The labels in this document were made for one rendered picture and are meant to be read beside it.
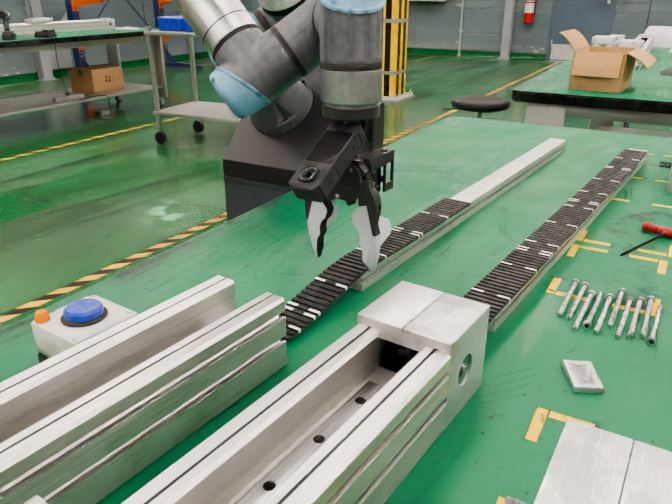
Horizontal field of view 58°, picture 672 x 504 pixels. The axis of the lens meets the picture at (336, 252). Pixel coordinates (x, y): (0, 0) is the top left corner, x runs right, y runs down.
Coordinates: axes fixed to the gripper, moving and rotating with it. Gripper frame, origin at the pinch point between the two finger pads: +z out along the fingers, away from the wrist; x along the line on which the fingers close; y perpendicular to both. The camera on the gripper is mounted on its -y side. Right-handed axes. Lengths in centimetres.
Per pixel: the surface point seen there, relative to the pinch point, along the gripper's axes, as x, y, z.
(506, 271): -18.1, 13.0, 2.1
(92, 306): 12.0, -29.2, -2.1
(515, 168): -1, 65, 2
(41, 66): 788, 422, 64
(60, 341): 11.4, -33.7, -0.3
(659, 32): 37, 471, -2
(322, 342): -5.2, -11.5, 5.3
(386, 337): -17.4, -17.7, -2.7
